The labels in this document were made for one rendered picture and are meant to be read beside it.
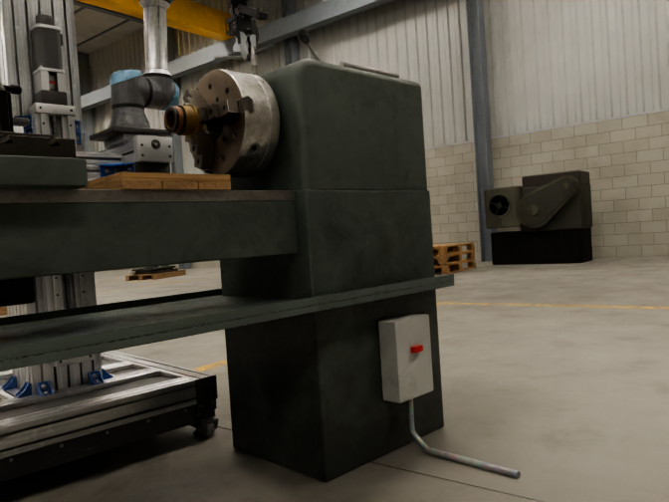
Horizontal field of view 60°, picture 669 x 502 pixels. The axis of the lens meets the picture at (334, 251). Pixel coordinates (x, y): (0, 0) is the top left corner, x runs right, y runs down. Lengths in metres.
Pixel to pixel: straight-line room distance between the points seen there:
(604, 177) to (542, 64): 2.44
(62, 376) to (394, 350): 1.23
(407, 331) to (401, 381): 0.16
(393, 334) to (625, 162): 9.70
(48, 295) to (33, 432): 0.50
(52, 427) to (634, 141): 10.40
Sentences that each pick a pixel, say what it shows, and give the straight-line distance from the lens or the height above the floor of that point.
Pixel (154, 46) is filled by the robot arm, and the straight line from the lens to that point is 2.49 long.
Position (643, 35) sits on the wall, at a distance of 11.70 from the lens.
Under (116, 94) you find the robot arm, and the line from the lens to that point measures 2.36.
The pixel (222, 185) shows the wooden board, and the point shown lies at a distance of 1.58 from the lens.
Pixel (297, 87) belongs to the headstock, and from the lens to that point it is 1.77.
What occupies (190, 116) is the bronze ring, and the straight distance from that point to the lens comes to 1.72.
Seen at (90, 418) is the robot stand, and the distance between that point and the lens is 2.11.
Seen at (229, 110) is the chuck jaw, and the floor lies 1.09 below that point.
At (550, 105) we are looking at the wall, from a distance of 11.84.
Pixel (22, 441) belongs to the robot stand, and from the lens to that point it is 2.06.
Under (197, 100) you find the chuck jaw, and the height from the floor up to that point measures 1.15.
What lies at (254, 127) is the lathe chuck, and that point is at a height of 1.04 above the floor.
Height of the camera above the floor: 0.73
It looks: 2 degrees down
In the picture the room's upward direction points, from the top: 4 degrees counter-clockwise
